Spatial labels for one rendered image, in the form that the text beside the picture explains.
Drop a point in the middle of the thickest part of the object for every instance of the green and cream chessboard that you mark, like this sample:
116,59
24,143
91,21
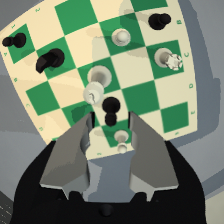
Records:
166,99

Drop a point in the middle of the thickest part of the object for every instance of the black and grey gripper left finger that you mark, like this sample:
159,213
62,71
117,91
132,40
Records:
61,167

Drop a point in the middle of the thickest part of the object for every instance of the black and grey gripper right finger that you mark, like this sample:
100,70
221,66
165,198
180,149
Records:
159,170

